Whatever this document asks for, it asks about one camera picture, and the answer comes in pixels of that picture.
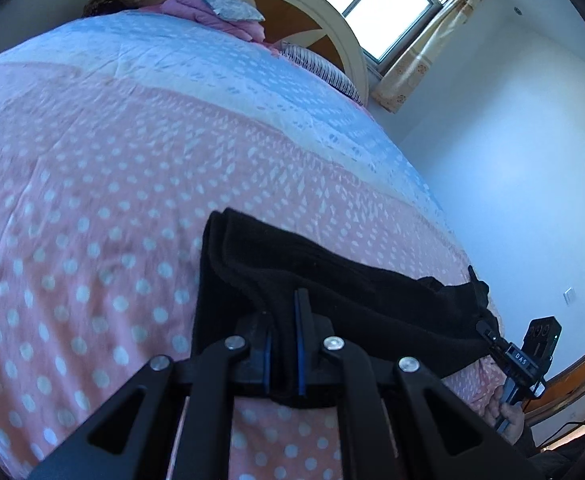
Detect window behind headboard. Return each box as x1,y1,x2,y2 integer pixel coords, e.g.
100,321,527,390
322,0,463,63

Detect yellow patterned curtain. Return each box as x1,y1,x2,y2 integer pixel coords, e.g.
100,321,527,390
369,0,490,113

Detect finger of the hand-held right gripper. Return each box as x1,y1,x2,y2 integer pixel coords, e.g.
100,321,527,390
467,265,510,361

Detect black cable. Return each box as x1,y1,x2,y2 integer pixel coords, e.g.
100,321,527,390
537,421,585,453

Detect brown fuzzy object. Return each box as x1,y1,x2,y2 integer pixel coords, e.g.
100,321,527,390
82,0,146,18

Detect pink and blue dotted bedspread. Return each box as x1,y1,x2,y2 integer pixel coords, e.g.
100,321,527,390
0,10,508,480

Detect cream and orange headboard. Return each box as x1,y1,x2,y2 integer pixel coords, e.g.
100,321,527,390
145,0,370,106

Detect person's right hand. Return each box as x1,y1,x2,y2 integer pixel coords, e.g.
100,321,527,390
485,385,526,444

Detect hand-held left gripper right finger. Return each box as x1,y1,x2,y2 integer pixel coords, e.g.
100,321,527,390
292,287,539,480

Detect pink folded blanket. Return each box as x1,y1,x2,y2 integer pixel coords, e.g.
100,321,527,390
160,0,266,44

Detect black pants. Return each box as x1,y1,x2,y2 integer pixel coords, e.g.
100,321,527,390
190,207,503,408

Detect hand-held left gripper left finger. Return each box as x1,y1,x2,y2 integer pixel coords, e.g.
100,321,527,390
27,310,276,480

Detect striped pillow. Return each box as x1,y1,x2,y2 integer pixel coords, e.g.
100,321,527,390
280,42,365,106

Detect orange wooden panel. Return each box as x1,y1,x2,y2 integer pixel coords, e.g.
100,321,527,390
522,330,585,412

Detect person's right forearm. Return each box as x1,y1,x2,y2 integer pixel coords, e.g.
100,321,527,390
516,425,570,480

